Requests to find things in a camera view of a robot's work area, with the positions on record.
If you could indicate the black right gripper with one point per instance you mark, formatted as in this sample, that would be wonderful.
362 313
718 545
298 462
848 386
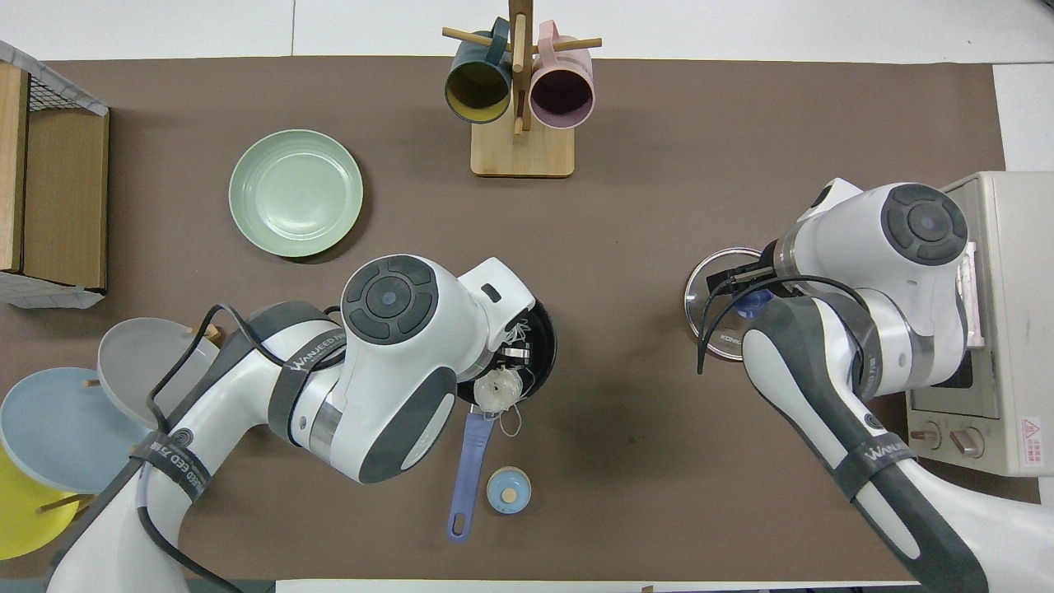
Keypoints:
770 272

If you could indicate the white vermicelli bundle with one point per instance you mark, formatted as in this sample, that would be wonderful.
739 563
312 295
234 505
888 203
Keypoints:
500 391

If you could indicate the glass lid blue knob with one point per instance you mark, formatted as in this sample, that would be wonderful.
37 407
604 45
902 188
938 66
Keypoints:
720 325

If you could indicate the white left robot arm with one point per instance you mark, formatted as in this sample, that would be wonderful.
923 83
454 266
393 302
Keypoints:
247 403

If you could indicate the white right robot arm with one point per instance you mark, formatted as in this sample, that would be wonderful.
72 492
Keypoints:
848 247

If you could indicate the green plate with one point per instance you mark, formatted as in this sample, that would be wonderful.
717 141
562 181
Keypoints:
296 193

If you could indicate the wooden plate rack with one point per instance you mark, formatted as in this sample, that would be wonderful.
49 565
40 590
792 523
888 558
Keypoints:
210 333

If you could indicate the grey plate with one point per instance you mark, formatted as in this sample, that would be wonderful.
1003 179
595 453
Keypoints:
132 362

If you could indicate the light blue plate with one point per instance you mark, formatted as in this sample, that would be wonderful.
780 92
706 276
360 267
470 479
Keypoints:
58 428

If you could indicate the yellow plate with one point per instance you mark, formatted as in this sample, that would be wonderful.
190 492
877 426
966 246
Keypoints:
16 511

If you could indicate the brown table mat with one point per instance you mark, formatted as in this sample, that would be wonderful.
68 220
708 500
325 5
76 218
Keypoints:
659 206

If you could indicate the small blue jar wooden knob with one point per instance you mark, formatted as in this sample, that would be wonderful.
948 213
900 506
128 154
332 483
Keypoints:
509 491

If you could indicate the wooden mug tree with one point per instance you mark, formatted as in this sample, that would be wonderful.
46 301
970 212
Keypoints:
523 156

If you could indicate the pink mug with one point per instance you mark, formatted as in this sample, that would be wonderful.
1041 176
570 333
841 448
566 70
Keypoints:
562 95

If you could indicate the dark teal mug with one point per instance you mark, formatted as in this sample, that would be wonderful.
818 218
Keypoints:
478 91

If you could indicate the beige toaster oven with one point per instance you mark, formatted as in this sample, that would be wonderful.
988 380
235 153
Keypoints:
1021 329

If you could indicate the light wooden cutting board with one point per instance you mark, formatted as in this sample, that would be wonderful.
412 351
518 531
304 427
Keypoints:
12 165

